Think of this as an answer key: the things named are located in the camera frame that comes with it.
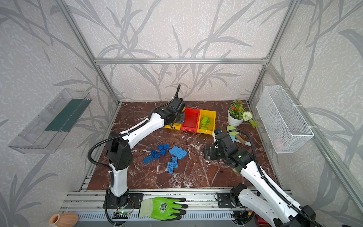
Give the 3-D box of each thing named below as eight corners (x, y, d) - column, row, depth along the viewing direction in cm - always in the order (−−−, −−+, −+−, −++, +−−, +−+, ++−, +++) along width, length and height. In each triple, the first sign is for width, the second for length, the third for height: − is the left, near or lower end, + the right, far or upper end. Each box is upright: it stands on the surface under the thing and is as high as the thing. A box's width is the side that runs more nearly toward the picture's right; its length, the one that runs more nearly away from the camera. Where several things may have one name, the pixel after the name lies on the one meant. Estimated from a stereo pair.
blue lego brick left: (144, 165, 88) (143, 164, 87) (142, 160, 90) (141, 159, 88) (154, 159, 91) (154, 158, 89) (152, 155, 92) (152, 154, 91)
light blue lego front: (168, 174, 84) (167, 173, 82) (166, 164, 89) (166, 162, 87) (174, 173, 85) (173, 172, 83) (172, 163, 89) (172, 161, 87)
